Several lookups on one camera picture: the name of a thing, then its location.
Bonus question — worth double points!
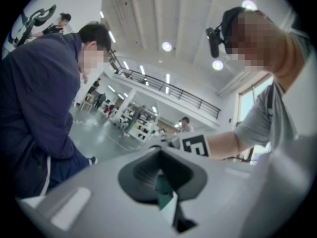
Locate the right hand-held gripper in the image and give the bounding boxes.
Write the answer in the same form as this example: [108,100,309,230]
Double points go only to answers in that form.
[160,134,211,158]

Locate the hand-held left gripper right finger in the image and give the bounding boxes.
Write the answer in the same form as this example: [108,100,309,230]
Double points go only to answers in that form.
[158,147,248,233]

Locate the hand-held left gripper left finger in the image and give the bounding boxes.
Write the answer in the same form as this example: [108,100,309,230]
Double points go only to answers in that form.
[74,147,171,230]

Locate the person's right forearm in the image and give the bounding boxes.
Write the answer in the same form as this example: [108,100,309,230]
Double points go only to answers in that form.
[208,131,251,161]

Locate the black mezzanine railing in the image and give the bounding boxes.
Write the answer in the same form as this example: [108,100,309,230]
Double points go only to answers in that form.
[108,50,221,120]

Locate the white display shelves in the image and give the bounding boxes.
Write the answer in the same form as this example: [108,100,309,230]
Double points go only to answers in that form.
[113,103,159,143]

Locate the wooden stool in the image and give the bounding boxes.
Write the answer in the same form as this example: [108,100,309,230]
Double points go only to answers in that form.
[80,99,95,113]

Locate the person's grey t-shirt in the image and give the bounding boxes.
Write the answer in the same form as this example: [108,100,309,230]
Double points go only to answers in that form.
[232,32,317,156]

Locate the person's head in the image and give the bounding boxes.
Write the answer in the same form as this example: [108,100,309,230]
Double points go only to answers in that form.
[221,6,307,94]

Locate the row of strip ceiling lights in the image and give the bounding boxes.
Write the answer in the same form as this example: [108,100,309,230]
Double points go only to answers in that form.
[99,10,171,95]

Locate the black shoulder strap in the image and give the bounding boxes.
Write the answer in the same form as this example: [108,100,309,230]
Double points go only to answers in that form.
[266,82,277,120]

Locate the black head-mounted camera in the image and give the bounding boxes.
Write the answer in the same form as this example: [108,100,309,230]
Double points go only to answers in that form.
[206,26,225,59]

